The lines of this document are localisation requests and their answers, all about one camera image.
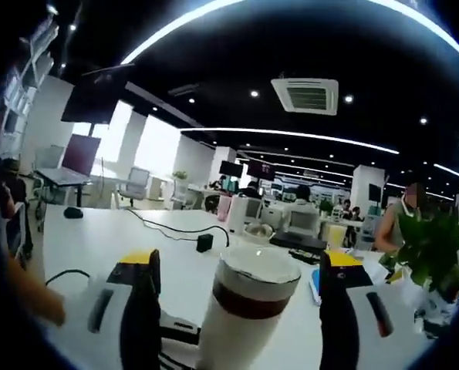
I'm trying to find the white shelf rack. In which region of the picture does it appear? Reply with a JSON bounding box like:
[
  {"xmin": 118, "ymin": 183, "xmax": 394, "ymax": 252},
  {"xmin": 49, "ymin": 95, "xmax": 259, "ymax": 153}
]
[{"xmin": 3, "ymin": 15, "xmax": 62, "ymax": 130}]

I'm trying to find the white plant wrapping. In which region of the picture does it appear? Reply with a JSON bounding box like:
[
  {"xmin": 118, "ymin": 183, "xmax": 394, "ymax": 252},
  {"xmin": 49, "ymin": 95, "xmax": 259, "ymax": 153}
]
[{"xmin": 400, "ymin": 269, "xmax": 459, "ymax": 342}]

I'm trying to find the black power adapter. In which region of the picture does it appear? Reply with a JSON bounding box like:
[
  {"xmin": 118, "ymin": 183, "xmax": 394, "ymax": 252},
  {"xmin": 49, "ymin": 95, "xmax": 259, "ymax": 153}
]
[{"xmin": 197, "ymin": 233, "xmax": 214, "ymax": 254}]

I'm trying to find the black laptop stand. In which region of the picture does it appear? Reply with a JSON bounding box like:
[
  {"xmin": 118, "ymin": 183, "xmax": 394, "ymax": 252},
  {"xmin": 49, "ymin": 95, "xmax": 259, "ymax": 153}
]
[{"xmin": 34, "ymin": 175, "xmax": 93, "ymax": 211}]

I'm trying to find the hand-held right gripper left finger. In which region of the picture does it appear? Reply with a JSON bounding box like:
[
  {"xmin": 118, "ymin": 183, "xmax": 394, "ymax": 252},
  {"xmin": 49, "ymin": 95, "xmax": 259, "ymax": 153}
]
[{"xmin": 65, "ymin": 248, "xmax": 163, "ymax": 370}]

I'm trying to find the laptop with maroon screen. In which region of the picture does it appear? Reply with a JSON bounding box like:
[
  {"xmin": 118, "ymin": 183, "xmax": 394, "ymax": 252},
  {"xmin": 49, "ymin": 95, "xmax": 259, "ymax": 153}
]
[{"xmin": 34, "ymin": 133, "xmax": 103, "ymax": 186}]

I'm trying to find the grey office chair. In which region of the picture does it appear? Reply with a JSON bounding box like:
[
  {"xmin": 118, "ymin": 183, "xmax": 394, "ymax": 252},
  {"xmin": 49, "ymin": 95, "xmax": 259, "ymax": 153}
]
[
  {"xmin": 115, "ymin": 166, "xmax": 151, "ymax": 209},
  {"xmin": 289, "ymin": 210, "xmax": 319, "ymax": 237}
]

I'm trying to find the white brown cup lid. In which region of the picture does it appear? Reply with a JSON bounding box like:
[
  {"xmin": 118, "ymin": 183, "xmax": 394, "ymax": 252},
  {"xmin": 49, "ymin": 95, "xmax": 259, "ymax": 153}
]
[{"xmin": 212, "ymin": 246, "xmax": 302, "ymax": 321}]

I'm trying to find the pale yellow drink cup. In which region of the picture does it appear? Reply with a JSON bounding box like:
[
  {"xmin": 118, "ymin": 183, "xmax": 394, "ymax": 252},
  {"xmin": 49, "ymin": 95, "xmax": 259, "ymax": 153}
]
[{"xmin": 326, "ymin": 224, "xmax": 346, "ymax": 251}]

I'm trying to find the white water cup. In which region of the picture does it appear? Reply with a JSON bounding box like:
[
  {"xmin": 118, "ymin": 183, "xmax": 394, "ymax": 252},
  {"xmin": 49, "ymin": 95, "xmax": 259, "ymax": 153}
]
[{"xmin": 196, "ymin": 304, "xmax": 288, "ymax": 370}]

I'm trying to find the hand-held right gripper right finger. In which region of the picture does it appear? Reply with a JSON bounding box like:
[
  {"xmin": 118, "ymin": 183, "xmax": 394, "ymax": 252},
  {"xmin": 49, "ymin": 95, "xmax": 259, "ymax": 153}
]
[{"xmin": 318, "ymin": 250, "xmax": 431, "ymax": 370}]

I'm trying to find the white box appliance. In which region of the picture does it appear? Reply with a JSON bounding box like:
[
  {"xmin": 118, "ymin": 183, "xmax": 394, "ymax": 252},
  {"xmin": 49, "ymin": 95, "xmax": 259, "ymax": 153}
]
[{"xmin": 227, "ymin": 195, "xmax": 264, "ymax": 236}]

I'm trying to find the hanging black television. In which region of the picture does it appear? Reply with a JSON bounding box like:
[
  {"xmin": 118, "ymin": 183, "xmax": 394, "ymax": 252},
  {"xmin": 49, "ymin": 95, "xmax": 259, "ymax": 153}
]
[{"xmin": 61, "ymin": 63, "xmax": 136, "ymax": 124}]

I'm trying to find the white office chair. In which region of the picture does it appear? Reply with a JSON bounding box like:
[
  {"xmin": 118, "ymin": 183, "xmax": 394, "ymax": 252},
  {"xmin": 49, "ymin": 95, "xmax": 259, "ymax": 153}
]
[{"xmin": 170, "ymin": 179, "xmax": 194, "ymax": 209}]

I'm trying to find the black keyboard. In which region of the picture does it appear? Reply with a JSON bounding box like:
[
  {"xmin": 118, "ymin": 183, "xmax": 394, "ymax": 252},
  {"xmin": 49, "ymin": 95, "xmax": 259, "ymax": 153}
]
[{"xmin": 288, "ymin": 247, "xmax": 323, "ymax": 266}]

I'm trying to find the green leafy plant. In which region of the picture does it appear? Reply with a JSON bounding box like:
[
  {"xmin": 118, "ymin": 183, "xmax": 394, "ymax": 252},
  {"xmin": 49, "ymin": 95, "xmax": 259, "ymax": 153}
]
[{"xmin": 379, "ymin": 210, "xmax": 459, "ymax": 300}]

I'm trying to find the glass bowl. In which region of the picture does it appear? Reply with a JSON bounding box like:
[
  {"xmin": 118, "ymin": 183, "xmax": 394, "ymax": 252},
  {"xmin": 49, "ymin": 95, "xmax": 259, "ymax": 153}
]
[{"xmin": 243, "ymin": 222, "xmax": 275, "ymax": 244}]

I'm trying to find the yellow packet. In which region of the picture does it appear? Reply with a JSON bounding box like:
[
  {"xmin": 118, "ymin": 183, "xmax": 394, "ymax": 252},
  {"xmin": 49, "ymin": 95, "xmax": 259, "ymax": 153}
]
[{"xmin": 390, "ymin": 267, "xmax": 412, "ymax": 285}]

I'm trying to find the pink cup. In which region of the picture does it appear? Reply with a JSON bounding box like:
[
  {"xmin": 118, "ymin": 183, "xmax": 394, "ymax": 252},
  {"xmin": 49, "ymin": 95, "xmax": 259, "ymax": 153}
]
[{"xmin": 218, "ymin": 195, "xmax": 233, "ymax": 222}]

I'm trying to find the black table cable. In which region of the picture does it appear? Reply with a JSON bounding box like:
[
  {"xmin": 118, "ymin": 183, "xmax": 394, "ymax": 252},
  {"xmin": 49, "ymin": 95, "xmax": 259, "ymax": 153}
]
[{"xmin": 125, "ymin": 207, "xmax": 230, "ymax": 247}]

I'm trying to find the black flat device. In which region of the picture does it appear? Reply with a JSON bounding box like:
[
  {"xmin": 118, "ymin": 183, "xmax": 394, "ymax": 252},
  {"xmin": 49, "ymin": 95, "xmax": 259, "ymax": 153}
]
[{"xmin": 268, "ymin": 232, "xmax": 328, "ymax": 251}]

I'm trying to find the curved ceiling light strip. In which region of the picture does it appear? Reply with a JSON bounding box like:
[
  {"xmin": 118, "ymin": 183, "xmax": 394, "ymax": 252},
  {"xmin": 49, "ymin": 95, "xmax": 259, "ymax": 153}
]
[
  {"xmin": 180, "ymin": 127, "xmax": 401, "ymax": 156},
  {"xmin": 120, "ymin": 0, "xmax": 459, "ymax": 66}
]

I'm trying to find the white table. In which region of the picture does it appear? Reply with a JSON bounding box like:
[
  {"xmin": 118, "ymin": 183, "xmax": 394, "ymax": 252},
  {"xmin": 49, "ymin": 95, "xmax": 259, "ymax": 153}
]
[{"xmin": 39, "ymin": 203, "xmax": 446, "ymax": 370}]

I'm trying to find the blue tissue pack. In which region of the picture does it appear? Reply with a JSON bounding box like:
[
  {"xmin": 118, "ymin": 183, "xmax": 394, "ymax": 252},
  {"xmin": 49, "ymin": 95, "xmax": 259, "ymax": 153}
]
[{"xmin": 308, "ymin": 267, "xmax": 325, "ymax": 306}]

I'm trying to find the ceiling air conditioner vent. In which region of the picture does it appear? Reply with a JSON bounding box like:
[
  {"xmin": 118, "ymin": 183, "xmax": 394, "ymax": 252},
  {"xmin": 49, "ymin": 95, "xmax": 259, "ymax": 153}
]
[{"xmin": 270, "ymin": 78, "xmax": 340, "ymax": 116}]

